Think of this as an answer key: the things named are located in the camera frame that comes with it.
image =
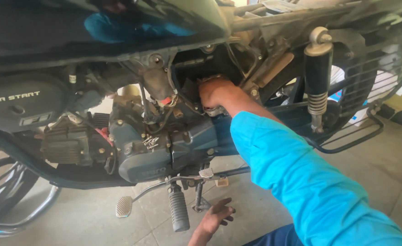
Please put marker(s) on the person's right hand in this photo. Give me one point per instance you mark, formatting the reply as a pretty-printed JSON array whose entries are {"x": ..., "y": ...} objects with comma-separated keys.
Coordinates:
[{"x": 218, "y": 93}]

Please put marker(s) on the person's left hand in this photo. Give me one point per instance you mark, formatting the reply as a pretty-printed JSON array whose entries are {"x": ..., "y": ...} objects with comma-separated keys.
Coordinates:
[{"x": 214, "y": 217}]

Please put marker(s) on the person's left fingers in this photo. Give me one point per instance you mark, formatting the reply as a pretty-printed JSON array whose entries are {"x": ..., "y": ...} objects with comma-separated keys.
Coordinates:
[{"x": 226, "y": 211}]

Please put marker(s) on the person's right fingers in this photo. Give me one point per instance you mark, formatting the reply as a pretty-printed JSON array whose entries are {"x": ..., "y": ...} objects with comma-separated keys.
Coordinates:
[{"x": 204, "y": 97}]

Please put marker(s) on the grey metal part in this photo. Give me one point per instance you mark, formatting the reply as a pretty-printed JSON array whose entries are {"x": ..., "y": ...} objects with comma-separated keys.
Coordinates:
[{"x": 218, "y": 111}]

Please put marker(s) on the small wooden block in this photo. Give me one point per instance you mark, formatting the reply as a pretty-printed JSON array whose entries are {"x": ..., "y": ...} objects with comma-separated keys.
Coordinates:
[{"x": 222, "y": 182}]

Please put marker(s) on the black motorcycle centre stand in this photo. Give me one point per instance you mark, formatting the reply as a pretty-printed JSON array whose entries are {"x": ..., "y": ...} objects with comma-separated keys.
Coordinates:
[{"x": 199, "y": 198}]

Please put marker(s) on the black rubber footpeg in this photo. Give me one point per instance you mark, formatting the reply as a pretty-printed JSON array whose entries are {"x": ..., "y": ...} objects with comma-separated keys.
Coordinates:
[{"x": 178, "y": 210}]

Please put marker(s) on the person's blue trouser leg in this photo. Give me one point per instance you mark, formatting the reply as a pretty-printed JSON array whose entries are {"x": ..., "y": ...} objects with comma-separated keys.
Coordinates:
[{"x": 276, "y": 237}]

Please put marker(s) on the cluster of loose silver bolts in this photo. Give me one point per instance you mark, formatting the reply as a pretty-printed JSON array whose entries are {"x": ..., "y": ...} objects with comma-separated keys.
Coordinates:
[{"x": 151, "y": 142}]

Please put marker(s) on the grey motorcycle engine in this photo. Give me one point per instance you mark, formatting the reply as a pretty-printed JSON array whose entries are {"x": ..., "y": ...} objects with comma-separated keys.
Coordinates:
[{"x": 153, "y": 153}]

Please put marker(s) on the chrome gear shift lever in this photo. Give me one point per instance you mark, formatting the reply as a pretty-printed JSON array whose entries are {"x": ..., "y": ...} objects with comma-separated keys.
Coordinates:
[{"x": 153, "y": 186}]

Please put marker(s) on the black rear shock absorber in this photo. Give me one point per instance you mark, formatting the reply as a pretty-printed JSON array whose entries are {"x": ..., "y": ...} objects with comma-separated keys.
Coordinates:
[{"x": 318, "y": 68}]

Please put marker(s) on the black motorcycle rear wheel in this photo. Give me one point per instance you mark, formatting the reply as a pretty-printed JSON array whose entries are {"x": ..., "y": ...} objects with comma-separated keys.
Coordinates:
[{"x": 358, "y": 58}]

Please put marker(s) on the black metal guard grille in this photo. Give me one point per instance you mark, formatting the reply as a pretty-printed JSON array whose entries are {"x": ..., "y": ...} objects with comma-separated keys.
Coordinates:
[{"x": 365, "y": 85}]

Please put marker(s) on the glossy black motorcycle fuel tank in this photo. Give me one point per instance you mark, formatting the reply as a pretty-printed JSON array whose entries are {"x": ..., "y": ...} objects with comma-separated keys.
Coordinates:
[{"x": 50, "y": 30}]

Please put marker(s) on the black motorcycle side panel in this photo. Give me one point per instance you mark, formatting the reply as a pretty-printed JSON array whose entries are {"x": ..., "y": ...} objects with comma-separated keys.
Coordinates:
[{"x": 20, "y": 102}]

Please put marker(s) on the chrome crash guard bar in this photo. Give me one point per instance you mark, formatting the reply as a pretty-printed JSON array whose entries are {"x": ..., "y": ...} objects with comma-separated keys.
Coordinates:
[{"x": 27, "y": 215}]

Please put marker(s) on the dusty motorcycle frame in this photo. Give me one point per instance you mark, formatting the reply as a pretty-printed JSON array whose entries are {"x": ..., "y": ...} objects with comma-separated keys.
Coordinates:
[{"x": 289, "y": 20}]

